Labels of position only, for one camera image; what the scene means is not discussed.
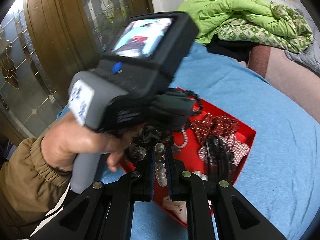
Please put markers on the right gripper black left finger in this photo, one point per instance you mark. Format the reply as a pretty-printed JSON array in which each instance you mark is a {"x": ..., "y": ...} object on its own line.
[{"x": 104, "y": 211}]

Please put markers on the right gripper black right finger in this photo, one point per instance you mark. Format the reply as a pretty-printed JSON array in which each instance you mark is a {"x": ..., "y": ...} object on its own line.
[{"x": 215, "y": 210}]

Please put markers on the red white plaid scrunchie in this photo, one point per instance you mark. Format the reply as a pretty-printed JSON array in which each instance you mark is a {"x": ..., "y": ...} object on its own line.
[{"x": 233, "y": 146}]

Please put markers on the red polka dot scrunchie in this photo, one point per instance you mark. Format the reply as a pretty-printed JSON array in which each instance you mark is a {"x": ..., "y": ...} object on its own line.
[{"x": 210, "y": 125}]

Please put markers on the black claw hair clip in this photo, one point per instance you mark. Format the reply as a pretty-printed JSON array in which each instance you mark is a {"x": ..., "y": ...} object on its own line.
[{"x": 219, "y": 160}]

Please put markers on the white cherry print scrunchie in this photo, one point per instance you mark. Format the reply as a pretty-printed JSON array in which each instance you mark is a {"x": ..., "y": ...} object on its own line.
[{"x": 179, "y": 208}]

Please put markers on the brown jacket forearm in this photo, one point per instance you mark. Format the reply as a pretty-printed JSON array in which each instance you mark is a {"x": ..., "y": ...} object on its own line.
[{"x": 29, "y": 189}]

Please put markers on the red jewelry box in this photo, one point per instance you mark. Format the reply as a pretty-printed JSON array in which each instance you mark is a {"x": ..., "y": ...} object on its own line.
[{"x": 195, "y": 149}]

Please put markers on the person left hand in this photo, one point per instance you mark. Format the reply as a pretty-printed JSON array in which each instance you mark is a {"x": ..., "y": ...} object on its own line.
[{"x": 64, "y": 141}]

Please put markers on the blue towel cloth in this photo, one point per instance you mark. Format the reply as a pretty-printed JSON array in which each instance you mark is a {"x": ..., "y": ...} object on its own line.
[{"x": 281, "y": 174}]

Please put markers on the wooden glass door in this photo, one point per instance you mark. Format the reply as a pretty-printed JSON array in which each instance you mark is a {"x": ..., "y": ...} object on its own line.
[{"x": 43, "y": 44}]

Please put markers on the green quilted blanket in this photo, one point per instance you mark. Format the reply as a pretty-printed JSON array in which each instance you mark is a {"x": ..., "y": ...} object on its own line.
[{"x": 258, "y": 21}]

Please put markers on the grey quilted pillow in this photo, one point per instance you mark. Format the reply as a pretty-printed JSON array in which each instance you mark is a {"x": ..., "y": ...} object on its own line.
[{"x": 310, "y": 56}]

